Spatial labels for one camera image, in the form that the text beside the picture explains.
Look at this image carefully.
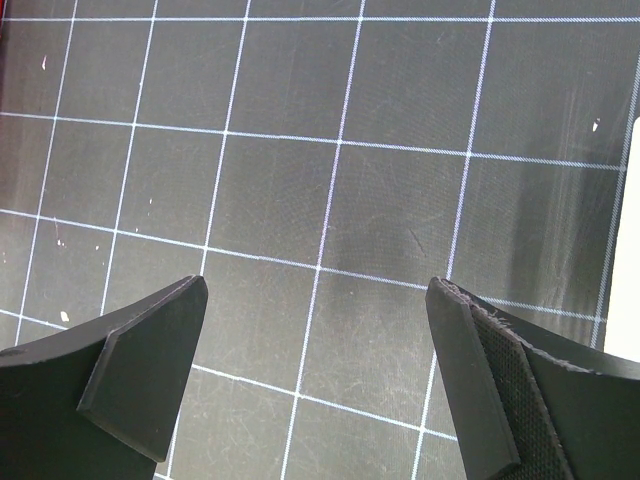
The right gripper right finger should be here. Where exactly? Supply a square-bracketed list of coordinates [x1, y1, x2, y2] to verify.
[425, 277, 639, 479]

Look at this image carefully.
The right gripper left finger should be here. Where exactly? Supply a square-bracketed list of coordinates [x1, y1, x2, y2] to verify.
[1, 275, 208, 479]

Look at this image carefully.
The white perforated plastic basket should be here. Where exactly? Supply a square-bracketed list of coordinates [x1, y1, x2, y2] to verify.
[604, 119, 640, 362]

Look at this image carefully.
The black grid mat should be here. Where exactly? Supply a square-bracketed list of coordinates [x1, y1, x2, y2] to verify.
[1, 1, 639, 479]

